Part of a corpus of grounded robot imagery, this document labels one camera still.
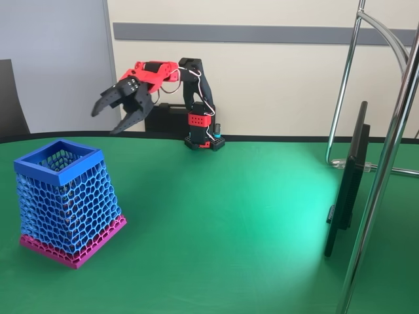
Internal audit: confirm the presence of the green table cloth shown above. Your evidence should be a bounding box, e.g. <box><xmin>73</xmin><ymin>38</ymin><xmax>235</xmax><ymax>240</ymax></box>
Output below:
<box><xmin>0</xmin><ymin>131</ymin><xmax>419</xmax><ymax>314</ymax></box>

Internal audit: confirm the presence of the clear plastic foot cap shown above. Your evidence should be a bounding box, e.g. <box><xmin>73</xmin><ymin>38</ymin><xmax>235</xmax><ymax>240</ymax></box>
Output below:
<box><xmin>331</xmin><ymin>158</ymin><xmax>377</xmax><ymax>173</ymax></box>

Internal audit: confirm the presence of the grey wall rail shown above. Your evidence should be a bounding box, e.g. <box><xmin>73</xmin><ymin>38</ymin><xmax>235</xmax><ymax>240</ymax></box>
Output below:
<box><xmin>112</xmin><ymin>22</ymin><xmax>417</xmax><ymax>47</ymax></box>

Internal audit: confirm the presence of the black plastic case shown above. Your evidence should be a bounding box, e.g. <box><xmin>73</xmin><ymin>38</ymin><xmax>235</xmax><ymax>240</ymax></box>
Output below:
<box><xmin>144</xmin><ymin>102</ymin><xmax>217</xmax><ymax>134</ymax></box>

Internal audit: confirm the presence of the blue and pink lattice basket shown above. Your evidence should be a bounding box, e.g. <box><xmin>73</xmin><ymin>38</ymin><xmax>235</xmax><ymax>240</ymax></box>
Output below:
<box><xmin>13</xmin><ymin>139</ymin><xmax>128</xmax><ymax>270</ymax></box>

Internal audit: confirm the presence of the chrome tube stand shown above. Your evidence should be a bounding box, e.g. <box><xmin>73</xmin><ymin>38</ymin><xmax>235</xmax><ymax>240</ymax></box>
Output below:
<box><xmin>323</xmin><ymin>0</ymin><xmax>419</xmax><ymax>314</ymax></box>

